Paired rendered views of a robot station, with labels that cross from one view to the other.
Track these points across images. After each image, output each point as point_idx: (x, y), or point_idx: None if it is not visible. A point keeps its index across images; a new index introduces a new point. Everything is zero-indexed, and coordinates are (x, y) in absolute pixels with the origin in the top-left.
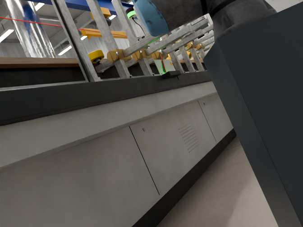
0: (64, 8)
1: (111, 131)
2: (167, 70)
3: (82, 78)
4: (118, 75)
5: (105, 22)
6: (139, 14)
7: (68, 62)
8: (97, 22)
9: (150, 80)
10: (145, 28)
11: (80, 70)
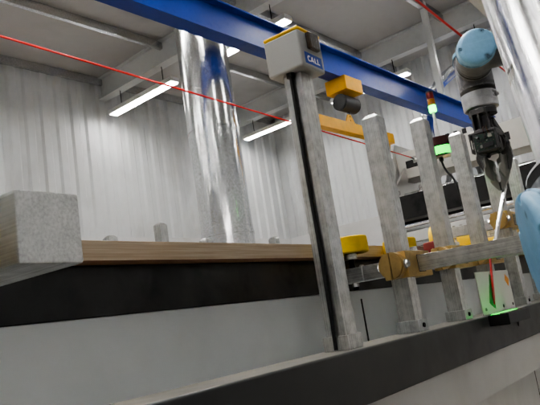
0: (317, 150)
1: None
2: (498, 299)
3: (307, 289)
4: (381, 283)
5: (393, 181)
6: (532, 249)
7: (288, 256)
8: (374, 177)
9: (464, 333)
10: (534, 280)
11: (308, 269)
